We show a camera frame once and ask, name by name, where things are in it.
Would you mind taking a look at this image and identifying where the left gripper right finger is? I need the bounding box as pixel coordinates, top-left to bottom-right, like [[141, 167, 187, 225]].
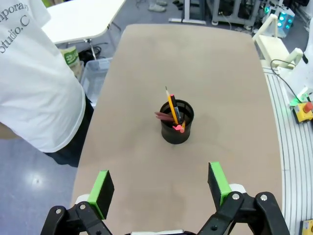
[[198, 161, 291, 235]]

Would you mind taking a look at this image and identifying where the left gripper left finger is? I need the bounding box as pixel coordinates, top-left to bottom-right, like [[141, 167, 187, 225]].
[[40, 169, 116, 235]]

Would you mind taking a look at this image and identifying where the yellow pencil with eraser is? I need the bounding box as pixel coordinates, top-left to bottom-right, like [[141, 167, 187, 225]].
[[164, 86, 179, 125], [172, 120, 187, 134]]

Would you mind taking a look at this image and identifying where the black marker with pink cap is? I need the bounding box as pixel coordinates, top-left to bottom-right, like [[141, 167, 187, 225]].
[[170, 94, 185, 125]]

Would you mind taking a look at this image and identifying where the black mesh pen holder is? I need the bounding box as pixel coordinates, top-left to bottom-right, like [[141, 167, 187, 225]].
[[159, 98, 195, 145]]

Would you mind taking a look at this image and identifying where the yellow control box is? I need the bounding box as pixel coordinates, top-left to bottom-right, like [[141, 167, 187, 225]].
[[301, 218, 313, 235]]

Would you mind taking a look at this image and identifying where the yellow emergency stop box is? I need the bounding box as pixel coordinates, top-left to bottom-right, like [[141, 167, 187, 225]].
[[291, 101, 313, 124]]

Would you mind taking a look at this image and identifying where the clear plastic storage bin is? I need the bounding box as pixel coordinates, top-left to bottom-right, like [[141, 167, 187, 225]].
[[80, 57, 114, 109]]

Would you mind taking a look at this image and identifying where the green lit white device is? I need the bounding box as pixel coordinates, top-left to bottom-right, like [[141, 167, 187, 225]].
[[289, 88, 313, 107]]

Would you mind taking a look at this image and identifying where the person in white T-shirt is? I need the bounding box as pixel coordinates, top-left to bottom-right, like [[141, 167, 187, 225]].
[[0, 0, 95, 167]]

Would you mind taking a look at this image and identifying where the paper bag with green print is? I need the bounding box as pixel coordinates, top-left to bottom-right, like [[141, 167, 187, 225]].
[[59, 46, 83, 79]]

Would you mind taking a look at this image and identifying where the white folding table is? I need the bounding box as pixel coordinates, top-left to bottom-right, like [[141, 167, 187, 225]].
[[41, 0, 127, 61]]

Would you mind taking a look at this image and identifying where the white table leg base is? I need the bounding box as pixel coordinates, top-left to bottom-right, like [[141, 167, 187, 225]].
[[168, 0, 207, 25]]

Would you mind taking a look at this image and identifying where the computer with blue lights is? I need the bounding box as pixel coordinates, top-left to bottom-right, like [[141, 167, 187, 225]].
[[265, 0, 295, 39]]

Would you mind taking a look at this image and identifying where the grey sneaker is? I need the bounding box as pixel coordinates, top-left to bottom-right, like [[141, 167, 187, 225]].
[[148, 0, 168, 13]]

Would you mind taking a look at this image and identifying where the white grooved mounting rail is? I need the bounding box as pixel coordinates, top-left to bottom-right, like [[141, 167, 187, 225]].
[[262, 68, 313, 235]]

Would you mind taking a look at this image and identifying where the thin black cable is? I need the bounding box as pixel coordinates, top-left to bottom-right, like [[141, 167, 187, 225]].
[[269, 59, 298, 99]]

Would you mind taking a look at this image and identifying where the grey metal cart frame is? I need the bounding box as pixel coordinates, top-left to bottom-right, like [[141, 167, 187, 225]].
[[206, 0, 260, 28]]

